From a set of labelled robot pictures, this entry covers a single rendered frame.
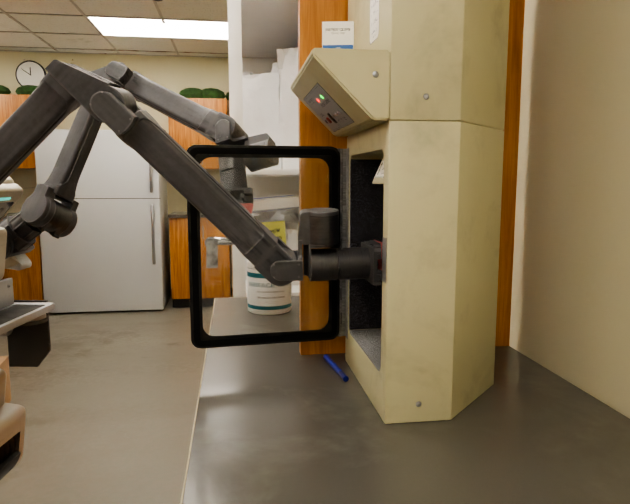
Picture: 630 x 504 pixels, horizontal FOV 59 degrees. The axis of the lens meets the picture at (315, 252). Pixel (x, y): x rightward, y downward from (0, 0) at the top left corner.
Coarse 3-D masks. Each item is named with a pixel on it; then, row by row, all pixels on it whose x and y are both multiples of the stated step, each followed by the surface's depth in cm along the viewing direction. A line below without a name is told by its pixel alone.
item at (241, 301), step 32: (224, 160) 108; (256, 160) 109; (288, 160) 110; (320, 160) 112; (256, 192) 110; (288, 192) 111; (320, 192) 113; (288, 224) 112; (224, 256) 110; (224, 288) 111; (256, 288) 112; (288, 288) 114; (320, 288) 115; (224, 320) 112; (256, 320) 113; (288, 320) 115; (320, 320) 116
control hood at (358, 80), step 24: (336, 48) 80; (312, 72) 87; (336, 72) 80; (360, 72) 81; (384, 72) 81; (336, 96) 88; (360, 96) 81; (384, 96) 82; (360, 120) 88; (384, 120) 83
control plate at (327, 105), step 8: (312, 88) 95; (320, 88) 91; (312, 96) 100; (320, 96) 95; (328, 96) 91; (312, 104) 105; (320, 104) 100; (328, 104) 95; (336, 104) 91; (320, 112) 105; (328, 112) 100; (336, 112) 95; (344, 112) 91; (336, 120) 100; (344, 120) 96; (352, 120) 92; (336, 128) 105
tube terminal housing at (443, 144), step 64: (384, 0) 84; (448, 0) 81; (448, 64) 83; (384, 128) 85; (448, 128) 84; (384, 192) 86; (448, 192) 85; (448, 256) 86; (384, 320) 87; (448, 320) 88; (384, 384) 88; (448, 384) 89
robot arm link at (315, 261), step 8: (304, 248) 98; (328, 248) 99; (304, 256) 98; (312, 256) 96; (320, 256) 97; (328, 256) 97; (336, 256) 97; (304, 264) 98; (312, 264) 96; (320, 264) 96; (328, 264) 96; (336, 264) 97; (304, 272) 99; (312, 272) 96; (320, 272) 96; (328, 272) 97; (336, 272) 97; (312, 280) 98; (320, 280) 98
